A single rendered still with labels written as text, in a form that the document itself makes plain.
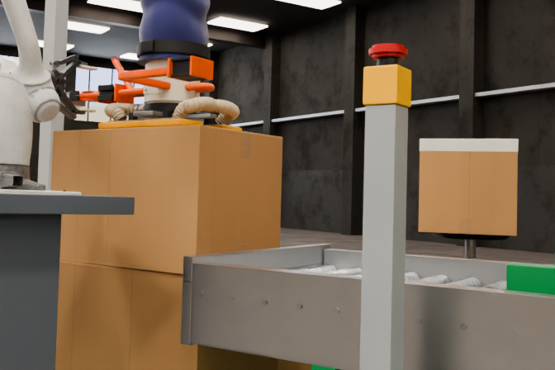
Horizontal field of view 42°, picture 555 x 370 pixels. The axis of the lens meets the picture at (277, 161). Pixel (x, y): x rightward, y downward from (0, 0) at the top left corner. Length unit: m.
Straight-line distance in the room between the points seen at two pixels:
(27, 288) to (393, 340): 0.84
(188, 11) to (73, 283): 0.89
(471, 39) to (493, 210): 9.27
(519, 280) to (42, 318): 1.04
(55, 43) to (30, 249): 3.91
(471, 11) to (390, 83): 11.10
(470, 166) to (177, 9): 1.48
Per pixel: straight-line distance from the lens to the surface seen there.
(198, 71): 1.84
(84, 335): 2.24
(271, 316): 1.62
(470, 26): 12.34
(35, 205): 1.58
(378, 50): 1.30
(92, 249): 2.20
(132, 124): 2.16
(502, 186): 3.11
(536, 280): 1.50
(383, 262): 1.28
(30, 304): 1.73
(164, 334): 2.02
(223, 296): 1.69
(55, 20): 5.56
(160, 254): 2.00
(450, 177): 3.12
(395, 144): 1.27
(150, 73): 1.96
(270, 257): 2.02
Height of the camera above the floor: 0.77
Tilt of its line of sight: 3 degrees up
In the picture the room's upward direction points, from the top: 2 degrees clockwise
